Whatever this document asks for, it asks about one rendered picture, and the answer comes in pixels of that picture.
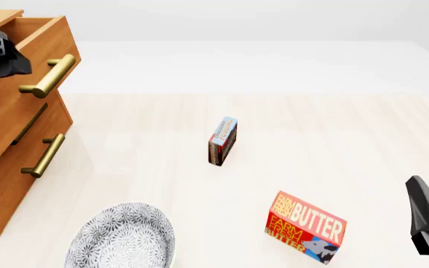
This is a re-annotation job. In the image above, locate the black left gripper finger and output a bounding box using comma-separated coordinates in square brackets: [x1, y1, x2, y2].
[0, 41, 34, 80]

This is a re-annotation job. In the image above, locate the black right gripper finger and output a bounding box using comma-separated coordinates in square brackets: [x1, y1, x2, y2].
[404, 174, 429, 234]

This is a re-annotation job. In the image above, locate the wooden drawer with interior showing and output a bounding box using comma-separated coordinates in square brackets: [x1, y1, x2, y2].
[0, 16, 82, 163]

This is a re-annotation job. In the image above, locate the wooden drawer at cabinet base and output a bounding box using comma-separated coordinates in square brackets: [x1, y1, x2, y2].
[0, 107, 74, 240]

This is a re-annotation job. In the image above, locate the chocolate pudding box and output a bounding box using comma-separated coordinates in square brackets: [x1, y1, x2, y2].
[208, 116, 238, 168]

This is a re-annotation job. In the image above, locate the red butter box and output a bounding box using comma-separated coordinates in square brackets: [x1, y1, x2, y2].
[264, 190, 349, 266]

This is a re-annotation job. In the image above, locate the grey patterned bowl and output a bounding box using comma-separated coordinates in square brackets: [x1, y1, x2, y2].
[64, 202, 177, 268]

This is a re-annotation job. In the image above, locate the large brass drawer handle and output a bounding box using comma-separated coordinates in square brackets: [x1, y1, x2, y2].
[18, 54, 77, 99]

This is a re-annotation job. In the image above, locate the wooden drawer with shaded handle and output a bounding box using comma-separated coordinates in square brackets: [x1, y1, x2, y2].
[0, 91, 69, 163]

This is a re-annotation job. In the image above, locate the dark shaded brass drawer handle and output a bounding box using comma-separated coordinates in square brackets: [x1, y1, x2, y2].
[10, 102, 49, 146]

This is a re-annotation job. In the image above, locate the slim brass drawer handle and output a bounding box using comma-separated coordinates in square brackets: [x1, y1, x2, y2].
[20, 133, 66, 179]

